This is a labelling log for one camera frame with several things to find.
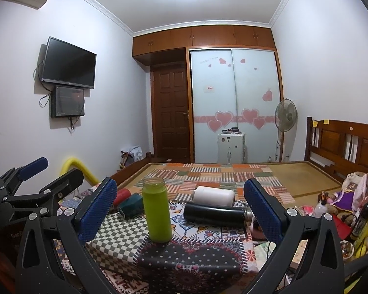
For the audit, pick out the clear plastic bottle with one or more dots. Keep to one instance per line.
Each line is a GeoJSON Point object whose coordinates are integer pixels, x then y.
{"type": "Point", "coordinates": [320, 209]}

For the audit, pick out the red cup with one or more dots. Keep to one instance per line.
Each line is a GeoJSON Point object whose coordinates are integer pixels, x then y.
{"type": "Point", "coordinates": [123, 196]}

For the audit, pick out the patchwork blanket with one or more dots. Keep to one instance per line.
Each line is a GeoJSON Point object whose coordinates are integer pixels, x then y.
{"type": "Point", "coordinates": [217, 174]}

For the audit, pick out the pink plastic bag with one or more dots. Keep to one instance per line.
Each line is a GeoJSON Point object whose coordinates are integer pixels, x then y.
{"type": "Point", "coordinates": [365, 186]}

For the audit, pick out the black thermos cup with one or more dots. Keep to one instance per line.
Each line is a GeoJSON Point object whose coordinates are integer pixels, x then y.
{"type": "Point", "coordinates": [214, 215]}

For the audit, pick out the standing fan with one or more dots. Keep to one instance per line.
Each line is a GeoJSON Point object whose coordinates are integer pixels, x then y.
{"type": "Point", "coordinates": [285, 116]}

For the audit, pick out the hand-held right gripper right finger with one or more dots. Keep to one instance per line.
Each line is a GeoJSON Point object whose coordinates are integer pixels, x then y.
{"type": "Point", "coordinates": [262, 213]}

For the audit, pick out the yellow foam tube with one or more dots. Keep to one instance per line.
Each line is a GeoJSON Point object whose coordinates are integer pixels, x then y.
{"type": "Point", "coordinates": [79, 167]}

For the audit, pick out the pile of bags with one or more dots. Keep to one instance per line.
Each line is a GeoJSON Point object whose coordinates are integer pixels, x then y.
{"type": "Point", "coordinates": [132, 156]}

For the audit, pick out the brown wooden door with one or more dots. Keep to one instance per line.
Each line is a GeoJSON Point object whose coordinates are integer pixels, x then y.
{"type": "Point", "coordinates": [171, 110]}

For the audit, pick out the lime green cup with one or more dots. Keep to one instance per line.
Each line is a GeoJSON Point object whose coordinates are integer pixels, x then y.
{"type": "Point", "coordinates": [156, 211]}

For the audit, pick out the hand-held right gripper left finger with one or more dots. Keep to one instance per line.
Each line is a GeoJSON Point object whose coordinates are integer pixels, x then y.
{"type": "Point", "coordinates": [98, 213]}

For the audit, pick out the plush toy in purple dress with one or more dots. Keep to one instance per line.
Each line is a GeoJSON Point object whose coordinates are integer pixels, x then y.
{"type": "Point", "coordinates": [345, 197]}

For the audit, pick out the black wall television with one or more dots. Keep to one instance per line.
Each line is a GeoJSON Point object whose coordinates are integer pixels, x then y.
{"type": "Point", "coordinates": [69, 62]}

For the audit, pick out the wooden bed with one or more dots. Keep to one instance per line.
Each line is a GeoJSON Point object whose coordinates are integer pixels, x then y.
{"type": "Point", "coordinates": [340, 147]}

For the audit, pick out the dark floral cloth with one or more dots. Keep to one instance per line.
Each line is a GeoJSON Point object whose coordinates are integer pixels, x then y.
{"type": "Point", "coordinates": [190, 266]}

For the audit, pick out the green checkered cloth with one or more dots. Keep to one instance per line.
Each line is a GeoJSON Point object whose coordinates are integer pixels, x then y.
{"type": "Point", "coordinates": [119, 235]}

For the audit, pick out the small black wall monitor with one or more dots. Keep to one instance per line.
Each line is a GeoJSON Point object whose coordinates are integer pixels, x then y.
{"type": "Point", "coordinates": [68, 101]}

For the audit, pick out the dark wine bottle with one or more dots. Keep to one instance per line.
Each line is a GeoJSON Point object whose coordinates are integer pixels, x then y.
{"type": "Point", "coordinates": [363, 217]}

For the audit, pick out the dark green cup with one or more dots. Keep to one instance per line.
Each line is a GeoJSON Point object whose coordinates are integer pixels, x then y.
{"type": "Point", "coordinates": [132, 208]}

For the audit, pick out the white cup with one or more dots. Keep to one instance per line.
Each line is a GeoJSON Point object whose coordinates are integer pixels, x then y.
{"type": "Point", "coordinates": [214, 196]}

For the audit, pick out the bamboo bed mat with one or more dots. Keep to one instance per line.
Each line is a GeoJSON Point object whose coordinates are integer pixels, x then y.
{"type": "Point", "coordinates": [306, 177]}

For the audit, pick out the white appliance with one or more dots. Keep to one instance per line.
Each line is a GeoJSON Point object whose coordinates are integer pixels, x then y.
{"type": "Point", "coordinates": [231, 148]}

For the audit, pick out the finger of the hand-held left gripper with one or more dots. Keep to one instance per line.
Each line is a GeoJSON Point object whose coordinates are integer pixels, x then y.
{"type": "Point", "coordinates": [66, 182]}
{"type": "Point", "coordinates": [33, 167]}

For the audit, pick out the sliding wardrobe with pink hearts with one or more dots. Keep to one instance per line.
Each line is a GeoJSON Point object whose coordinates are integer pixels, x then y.
{"type": "Point", "coordinates": [214, 98]}

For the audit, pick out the wooden overhead cabinets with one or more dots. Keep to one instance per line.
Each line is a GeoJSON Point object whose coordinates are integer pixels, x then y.
{"type": "Point", "coordinates": [202, 36]}

